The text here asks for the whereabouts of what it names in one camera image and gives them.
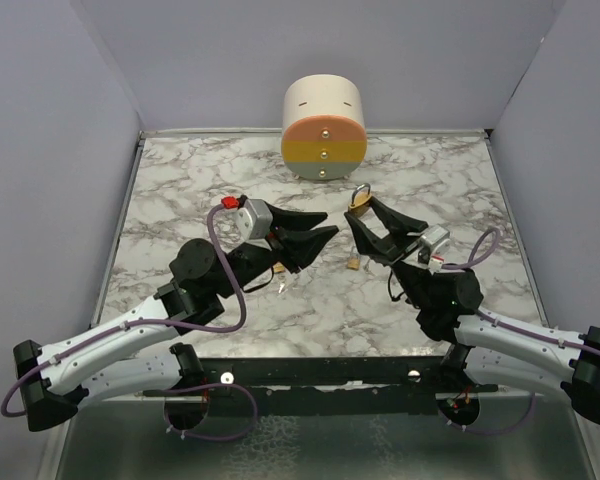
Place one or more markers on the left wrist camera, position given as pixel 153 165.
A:
pixel 252 217

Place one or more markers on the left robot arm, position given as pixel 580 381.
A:
pixel 205 294

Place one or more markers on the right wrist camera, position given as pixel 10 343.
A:
pixel 433 244

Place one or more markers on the small brass padlock long shackle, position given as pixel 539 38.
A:
pixel 278 268

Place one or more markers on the round three-drawer storage box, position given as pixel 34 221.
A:
pixel 323 132

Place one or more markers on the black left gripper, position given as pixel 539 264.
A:
pixel 295 249

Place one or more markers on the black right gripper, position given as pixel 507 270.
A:
pixel 398 244

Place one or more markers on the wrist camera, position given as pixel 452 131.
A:
pixel 252 217
pixel 433 244

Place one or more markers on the medium brass padlock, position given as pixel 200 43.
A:
pixel 360 199

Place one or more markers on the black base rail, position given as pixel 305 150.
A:
pixel 314 386

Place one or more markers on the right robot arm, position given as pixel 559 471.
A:
pixel 488 348

